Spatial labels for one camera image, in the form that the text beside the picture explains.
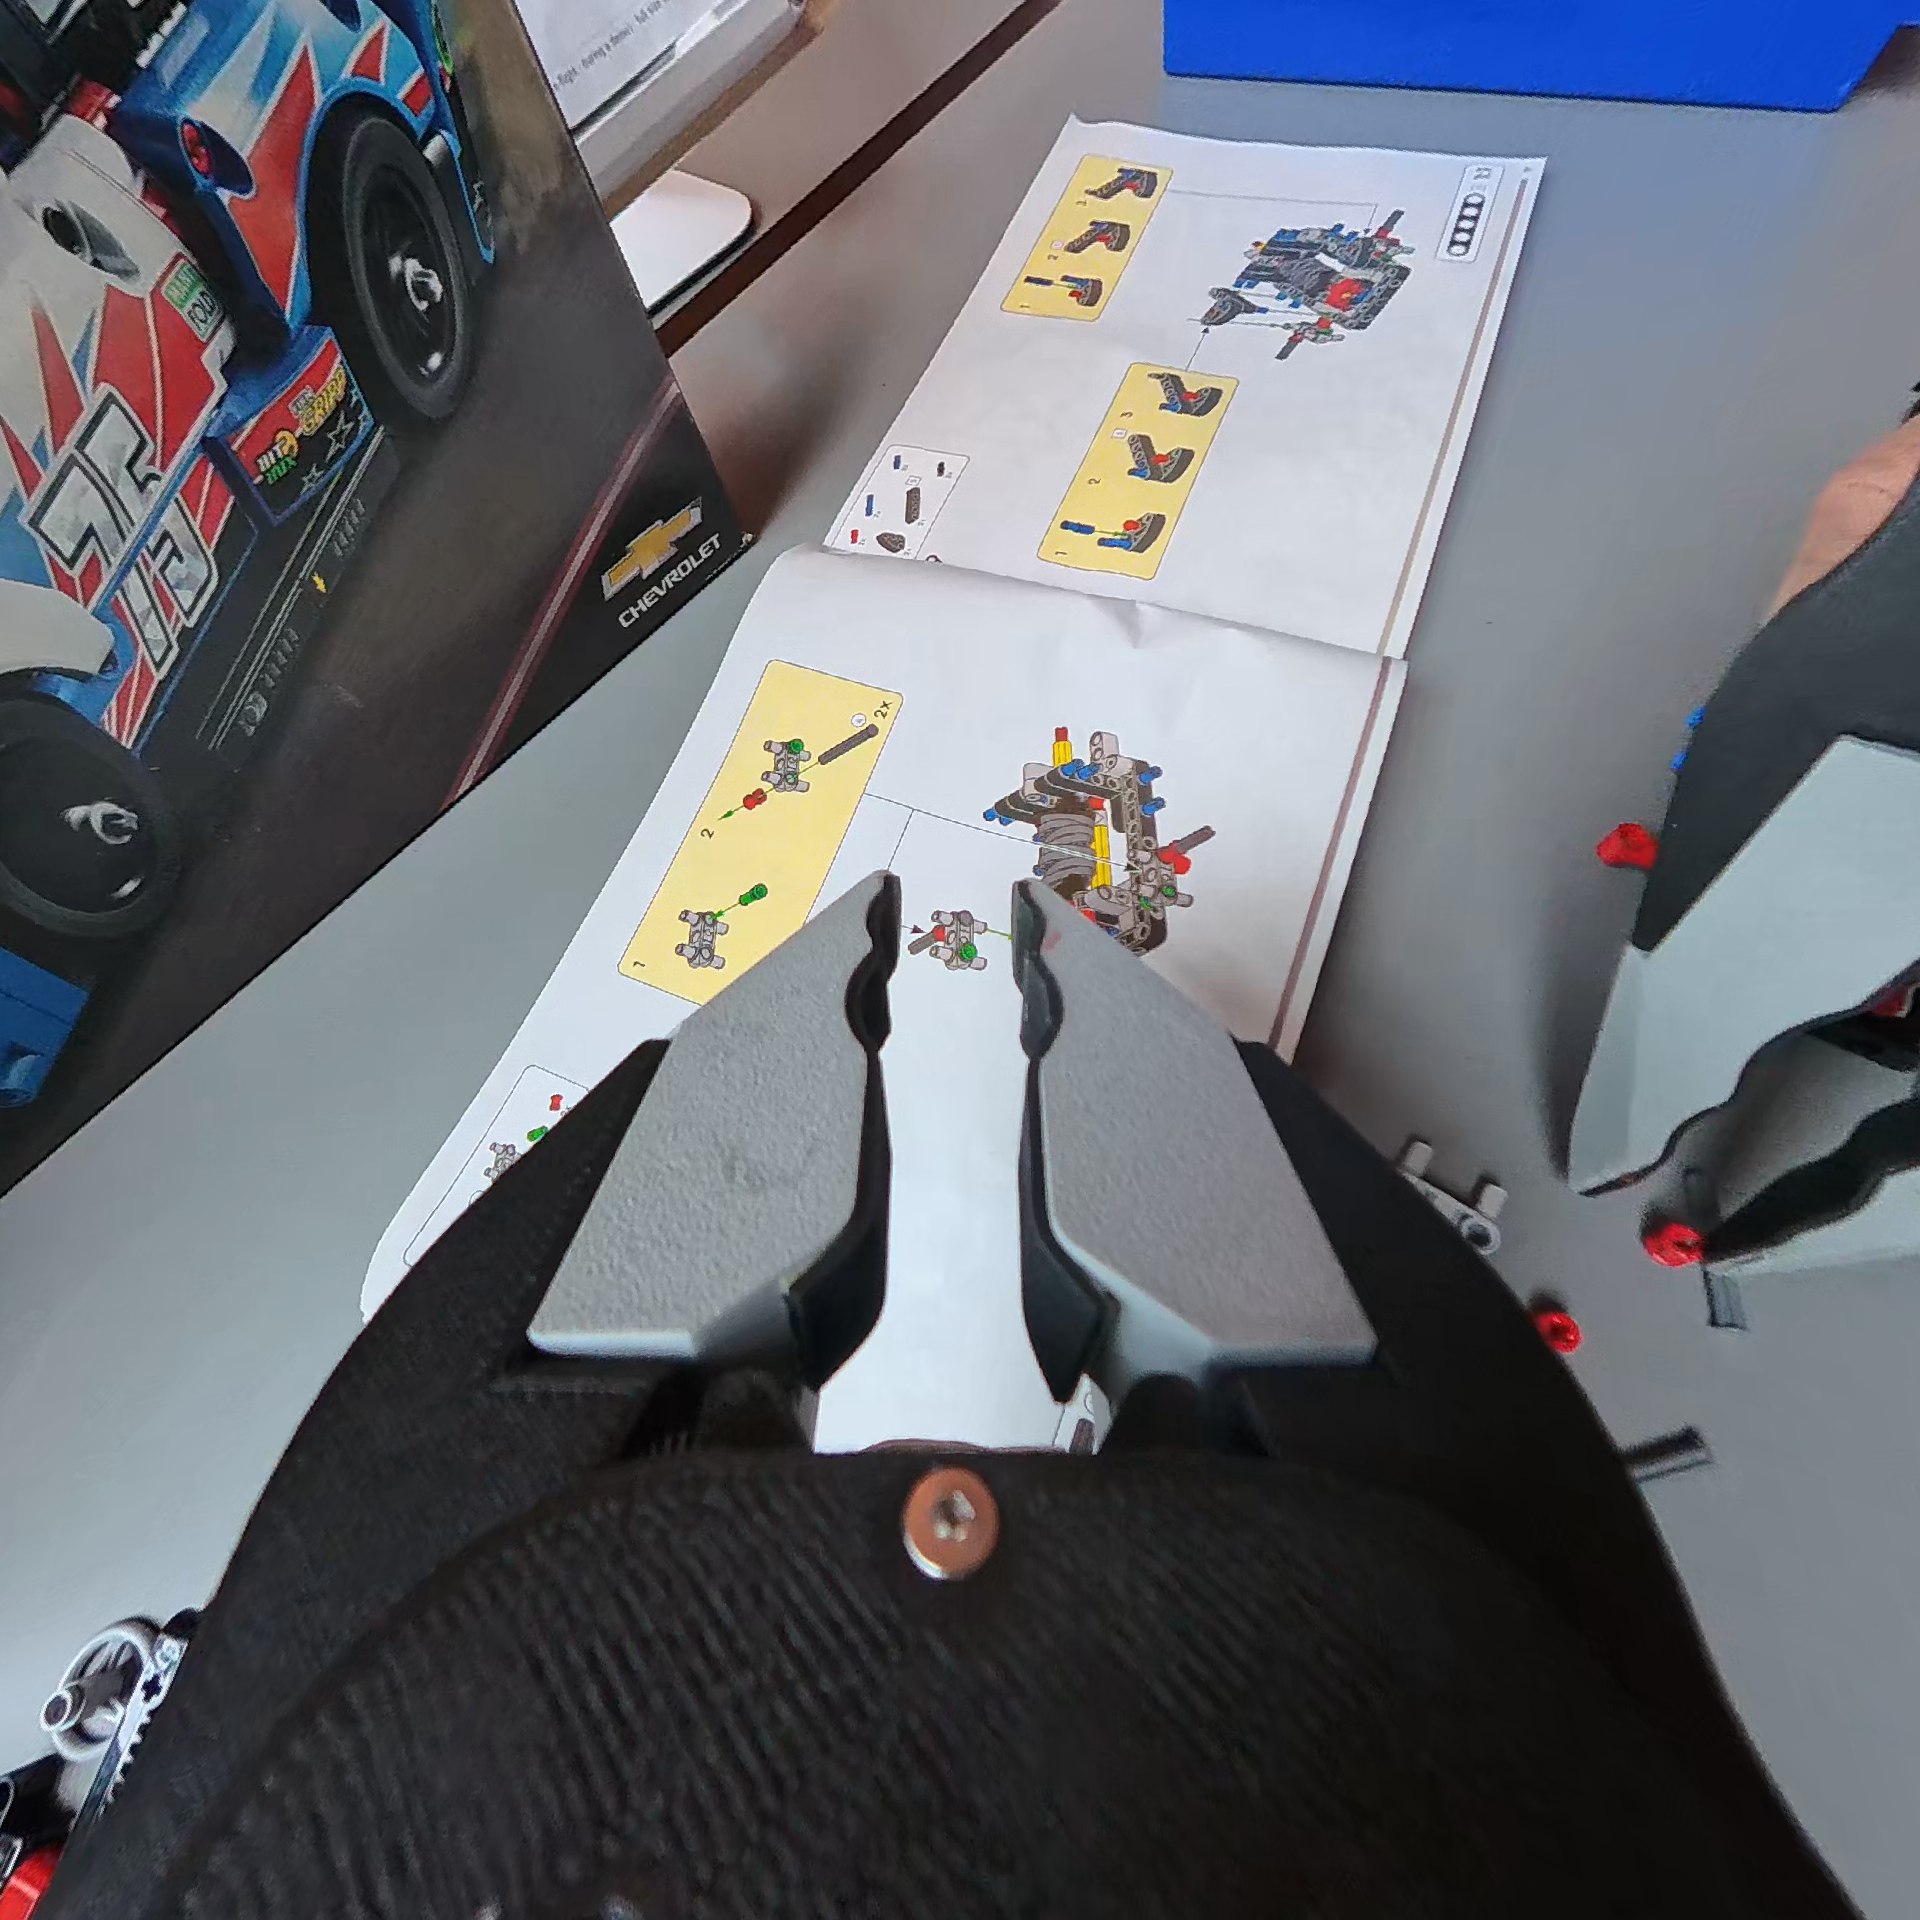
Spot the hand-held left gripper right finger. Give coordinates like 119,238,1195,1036
1015,881,1383,1409

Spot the lego instruction booklet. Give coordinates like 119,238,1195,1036
360,113,1551,1326

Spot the grey lego H connector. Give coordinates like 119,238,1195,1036
1402,1136,1508,1256

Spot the blue plastic bin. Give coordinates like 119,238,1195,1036
1162,0,1920,118

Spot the white tray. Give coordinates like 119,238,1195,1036
609,168,755,321

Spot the clear acrylic sign holder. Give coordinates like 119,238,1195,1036
516,0,811,190

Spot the black lego frame assembly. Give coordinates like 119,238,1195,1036
1593,697,1920,1038

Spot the printed instruction sheet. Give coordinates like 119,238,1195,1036
516,0,723,108

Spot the pile of lego pieces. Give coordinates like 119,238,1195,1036
0,1612,204,1920

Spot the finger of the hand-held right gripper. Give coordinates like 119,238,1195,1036
1568,736,1920,1199
1697,1132,1920,1281

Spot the grey table with brown edge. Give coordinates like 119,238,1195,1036
576,0,1067,362

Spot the person's right hand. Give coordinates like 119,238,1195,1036
1770,434,1920,618

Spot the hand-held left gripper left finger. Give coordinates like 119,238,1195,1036
525,873,904,1395

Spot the black lego box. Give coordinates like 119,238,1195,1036
0,0,755,1203

